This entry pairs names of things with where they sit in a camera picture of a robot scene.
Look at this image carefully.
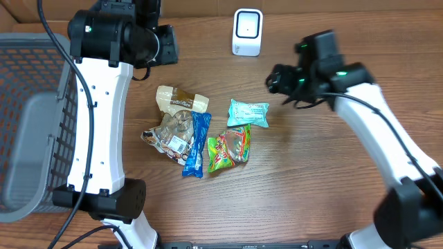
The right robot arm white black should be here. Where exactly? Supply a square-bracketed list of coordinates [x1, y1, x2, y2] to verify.
[265, 30, 442, 248]

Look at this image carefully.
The blue snack bar wrapper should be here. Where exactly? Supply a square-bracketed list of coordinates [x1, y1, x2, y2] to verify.
[182, 111, 212, 178]

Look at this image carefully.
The grey plastic mesh basket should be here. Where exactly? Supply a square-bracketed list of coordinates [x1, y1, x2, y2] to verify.
[1, 33, 78, 223]

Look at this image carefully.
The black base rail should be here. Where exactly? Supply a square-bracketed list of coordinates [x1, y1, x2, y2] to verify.
[160, 240, 339, 249]

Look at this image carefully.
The brown nut snack bag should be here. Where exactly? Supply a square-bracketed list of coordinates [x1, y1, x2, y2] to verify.
[141, 86, 209, 165]

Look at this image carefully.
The teal tissue pack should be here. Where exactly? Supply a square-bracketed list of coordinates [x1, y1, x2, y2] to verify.
[227, 99, 269, 128]

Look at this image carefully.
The green candy bag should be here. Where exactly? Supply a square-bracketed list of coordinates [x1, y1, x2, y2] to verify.
[207, 124, 251, 173]

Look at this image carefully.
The white barcode scanner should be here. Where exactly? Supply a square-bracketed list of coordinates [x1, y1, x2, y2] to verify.
[232, 8, 263, 57]

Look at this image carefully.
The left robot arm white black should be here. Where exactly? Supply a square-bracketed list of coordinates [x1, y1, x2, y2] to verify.
[52, 0, 178, 248]

